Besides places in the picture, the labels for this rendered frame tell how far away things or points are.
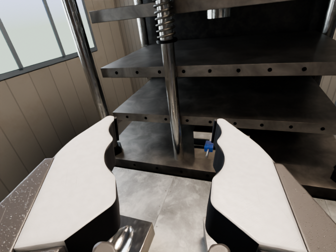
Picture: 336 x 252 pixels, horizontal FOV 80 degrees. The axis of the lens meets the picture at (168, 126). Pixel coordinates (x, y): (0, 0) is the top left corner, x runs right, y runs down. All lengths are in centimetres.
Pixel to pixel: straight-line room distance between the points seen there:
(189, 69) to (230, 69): 17
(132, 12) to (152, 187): 78
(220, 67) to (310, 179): 64
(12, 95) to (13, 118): 21
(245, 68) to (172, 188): 61
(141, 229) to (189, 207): 22
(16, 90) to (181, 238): 202
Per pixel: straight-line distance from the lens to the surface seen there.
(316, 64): 93
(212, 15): 114
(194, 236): 83
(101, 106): 113
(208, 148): 104
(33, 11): 254
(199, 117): 100
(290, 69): 91
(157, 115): 106
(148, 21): 175
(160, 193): 96
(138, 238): 77
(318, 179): 115
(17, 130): 243
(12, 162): 248
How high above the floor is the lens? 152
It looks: 30 degrees down
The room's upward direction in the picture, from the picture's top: 7 degrees counter-clockwise
